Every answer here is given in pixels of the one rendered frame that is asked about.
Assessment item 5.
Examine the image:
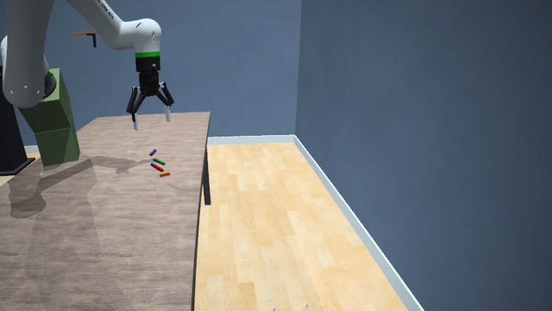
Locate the red rod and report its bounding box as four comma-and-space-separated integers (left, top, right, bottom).
153, 164, 164, 172

